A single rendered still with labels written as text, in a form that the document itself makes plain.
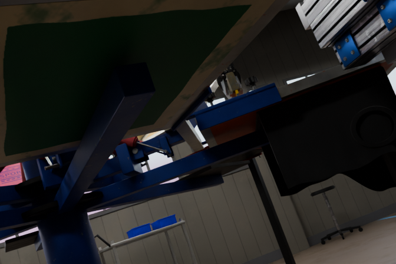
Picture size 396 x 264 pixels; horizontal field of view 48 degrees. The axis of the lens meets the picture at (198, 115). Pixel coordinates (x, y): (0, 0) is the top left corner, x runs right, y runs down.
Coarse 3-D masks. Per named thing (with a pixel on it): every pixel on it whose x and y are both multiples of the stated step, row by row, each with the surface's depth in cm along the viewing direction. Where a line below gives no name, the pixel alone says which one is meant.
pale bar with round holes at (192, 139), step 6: (186, 120) 160; (180, 126) 161; (186, 126) 164; (192, 126) 185; (180, 132) 169; (186, 132) 173; (192, 132) 176; (186, 138) 184; (192, 138) 187; (198, 138) 195; (192, 144) 199; (198, 144) 204; (198, 150) 218
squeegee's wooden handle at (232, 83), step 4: (232, 72) 171; (228, 76) 171; (232, 76) 170; (228, 80) 170; (232, 80) 170; (228, 84) 178; (232, 84) 170; (236, 84) 169; (232, 88) 169; (236, 88) 169; (232, 92) 171
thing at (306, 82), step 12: (372, 60) 154; (384, 60) 155; (324, 72) 155; (336, 72) 155; (348, 72) 154; (288, 84) 156; (300, 84) 155; (312, 84) 155; (288, 96) 156; (204, 132) 165; (216, 144) 197
